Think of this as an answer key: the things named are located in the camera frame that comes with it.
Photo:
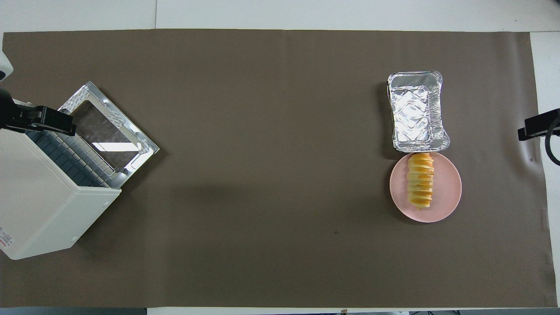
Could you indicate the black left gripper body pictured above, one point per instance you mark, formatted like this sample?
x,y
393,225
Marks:
x,y
8,113

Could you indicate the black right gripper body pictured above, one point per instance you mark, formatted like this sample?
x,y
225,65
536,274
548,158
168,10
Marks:
x,y
557,112

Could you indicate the aluminium foil tray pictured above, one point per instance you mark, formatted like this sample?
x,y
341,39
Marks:
x,y
413,113

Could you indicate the sliced yellow bread loaf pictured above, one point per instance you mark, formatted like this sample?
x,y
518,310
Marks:
x,y
421,181

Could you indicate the cream toaster oven body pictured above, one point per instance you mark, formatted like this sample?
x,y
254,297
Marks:
x,y
39,205

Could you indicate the pink round plate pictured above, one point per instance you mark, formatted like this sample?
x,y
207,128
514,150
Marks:
x,y
446,192

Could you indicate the brown paper table mat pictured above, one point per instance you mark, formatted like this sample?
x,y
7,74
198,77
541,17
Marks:
x,y
280,175

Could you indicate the glass oven door, metal frame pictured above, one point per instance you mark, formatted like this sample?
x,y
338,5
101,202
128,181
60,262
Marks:
x,y
105,131

